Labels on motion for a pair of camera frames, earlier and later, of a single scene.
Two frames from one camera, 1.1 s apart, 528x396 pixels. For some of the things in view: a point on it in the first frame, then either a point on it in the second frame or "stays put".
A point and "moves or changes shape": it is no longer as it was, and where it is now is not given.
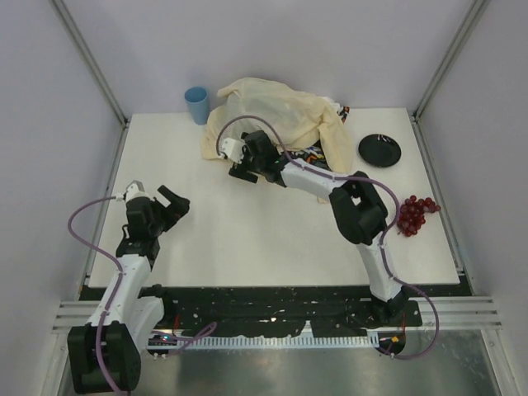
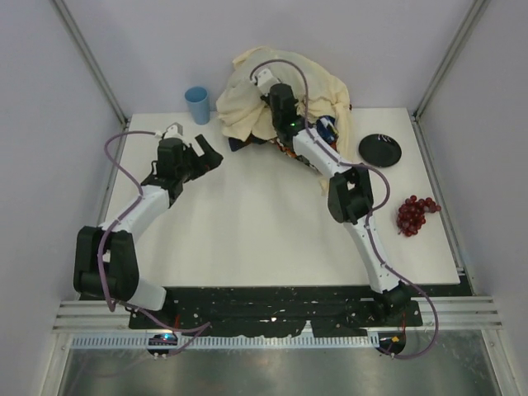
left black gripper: [161, 214] → [195, 161]
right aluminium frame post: [469, 27] stays put
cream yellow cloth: [293, 119] moves or changes shape
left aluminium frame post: [91, 58] stays put
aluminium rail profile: [472, 313] stays put
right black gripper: [248, 163] → [271, 97]
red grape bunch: [411, 214] stays put
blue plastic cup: [197, 100] stays put
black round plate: [379, 150] stays put
